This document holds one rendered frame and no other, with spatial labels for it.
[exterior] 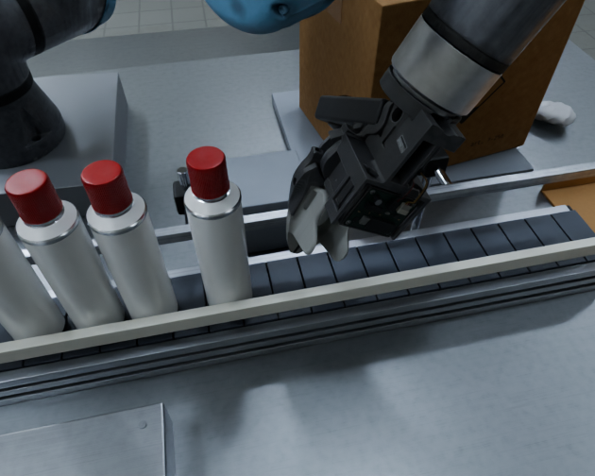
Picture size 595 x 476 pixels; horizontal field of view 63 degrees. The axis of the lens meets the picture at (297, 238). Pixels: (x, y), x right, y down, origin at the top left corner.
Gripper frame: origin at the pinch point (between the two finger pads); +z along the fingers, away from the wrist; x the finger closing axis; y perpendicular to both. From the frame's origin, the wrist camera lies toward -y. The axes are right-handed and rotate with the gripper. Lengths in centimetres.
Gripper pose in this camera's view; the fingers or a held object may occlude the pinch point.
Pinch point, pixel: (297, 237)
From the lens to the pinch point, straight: 51.8
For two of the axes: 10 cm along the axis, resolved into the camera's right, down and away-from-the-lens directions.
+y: 2.1, 7.3, -6.5
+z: -4.9, 6.6, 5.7
